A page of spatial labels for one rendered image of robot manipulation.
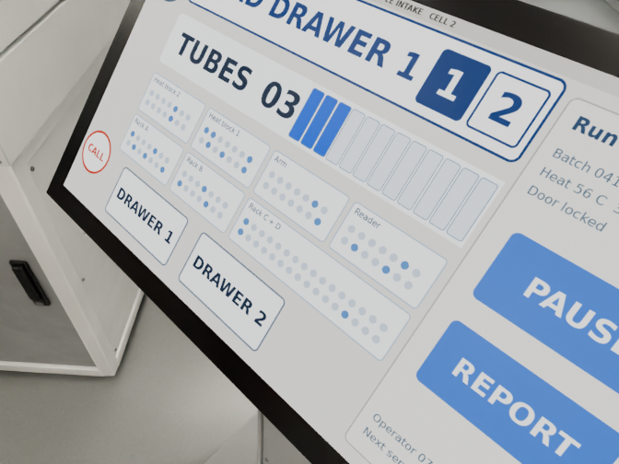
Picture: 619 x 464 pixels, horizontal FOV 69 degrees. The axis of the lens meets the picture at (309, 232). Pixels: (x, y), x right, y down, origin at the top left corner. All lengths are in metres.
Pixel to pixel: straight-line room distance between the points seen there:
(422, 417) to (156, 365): 1.24
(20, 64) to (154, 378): 0.92
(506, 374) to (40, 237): 0.86
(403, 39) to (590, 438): 0.25
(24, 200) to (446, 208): 0.77
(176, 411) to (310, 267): 1.13
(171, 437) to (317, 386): 1.09
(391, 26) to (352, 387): 0.23
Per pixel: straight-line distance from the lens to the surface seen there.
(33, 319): 1.27
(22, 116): 0.90
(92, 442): 1.43
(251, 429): 1.33
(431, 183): 0.29
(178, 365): 1.47
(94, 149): 0.48
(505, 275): 0.27
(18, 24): 0.92
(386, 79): 0.31
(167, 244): 0.39
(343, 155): 0.31
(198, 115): 0.39
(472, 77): 0.30
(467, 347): 0.28
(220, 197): 0.36
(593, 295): 0.27
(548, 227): 0.27
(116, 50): 0.49
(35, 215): 0.95
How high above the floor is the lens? 1.28
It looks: 46 degrees down
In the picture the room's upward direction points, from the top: 6 degrees clockwise
